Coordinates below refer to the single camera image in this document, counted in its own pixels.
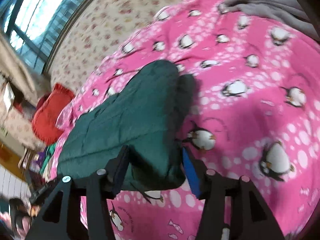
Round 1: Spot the pink penguin blanket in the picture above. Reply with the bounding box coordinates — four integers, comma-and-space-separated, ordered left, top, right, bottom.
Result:
50, 0, 319, 239

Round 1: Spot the green knitted garment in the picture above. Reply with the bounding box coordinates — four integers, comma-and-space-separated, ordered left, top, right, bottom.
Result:
40, 142, 57, 175

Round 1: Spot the grey garment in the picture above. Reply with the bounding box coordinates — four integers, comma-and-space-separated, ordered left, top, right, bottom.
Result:
223, 0, 319, 42

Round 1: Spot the red heart-shaped ruffled pillow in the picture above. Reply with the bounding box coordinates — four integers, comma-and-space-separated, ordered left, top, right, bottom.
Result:
31, 83, 75, 145

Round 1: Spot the beige curtain left side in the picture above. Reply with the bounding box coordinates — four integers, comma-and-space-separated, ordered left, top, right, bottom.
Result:
1, 30, 51, 105

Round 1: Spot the dark green quilted jacket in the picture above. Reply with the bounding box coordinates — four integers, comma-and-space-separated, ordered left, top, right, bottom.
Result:
57, 60, 196, 191

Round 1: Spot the floral bed sheet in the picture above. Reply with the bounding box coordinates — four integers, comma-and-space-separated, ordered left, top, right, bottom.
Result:
48, 0, 182, 92

